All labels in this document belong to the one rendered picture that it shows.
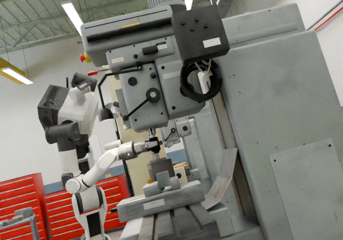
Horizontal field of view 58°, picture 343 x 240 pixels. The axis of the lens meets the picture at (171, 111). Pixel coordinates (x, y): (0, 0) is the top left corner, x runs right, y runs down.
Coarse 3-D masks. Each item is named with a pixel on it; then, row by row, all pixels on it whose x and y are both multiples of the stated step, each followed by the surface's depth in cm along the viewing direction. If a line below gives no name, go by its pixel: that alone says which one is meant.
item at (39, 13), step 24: (0, 0) 690; (24, 0) 839; (48, 0) 868; (72, 0) 899; (96, 0) 932; (120, 0) 967; (144, 0) 990; (0, 24) 928; (24, 24) 953; (48, 24) 1002; (72, 24) 1043; (0, 48) 1072; (24, 48) 946
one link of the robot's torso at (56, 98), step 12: (48, 96) 176; (60, 96) 178; (48, 108) 170; (60, 108) 171; (72, 108) 173; (84, 108) 175; (96, 108) 188; (48, 120) 176; (60, 120) 171; (72, 120) 170; (84, 120) 172; (84, 132) 177
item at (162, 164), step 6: (150, 162) 188; (156, 162) 174; (162, 162) 175; (168, 162) 175; (150, 168) 181; (156, 168) 173; (162, 168) 174; (168, 168) 175; (150, 174) 188; (174, 174) 175; (156, 180) 172
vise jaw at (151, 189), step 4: (148, 184) 131; (152, 184) 126; (156, 184) 123; (144, 188) 123; (148, 188) 123; (152, 188) 123; (156, 188) 123; (160, 188) 135; (144, 192) 122; (148, 192) 122; (152, 192) 122; (156, 192) 122; (148, 196) 122
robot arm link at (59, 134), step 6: (54, 126) 164; (60, 126) 162; (66, 126) 161; (48, 132) 161; (54, 132) 160; (60, 132) 160; (66, 132) 160; (48, 138) 161; (54, 138) 161; (60, 138) 160; (66, 138) 160; (60, 144) 160; (66, 144) 160; (72, 144) 163; (60, 150) 161; (66, 150) 160
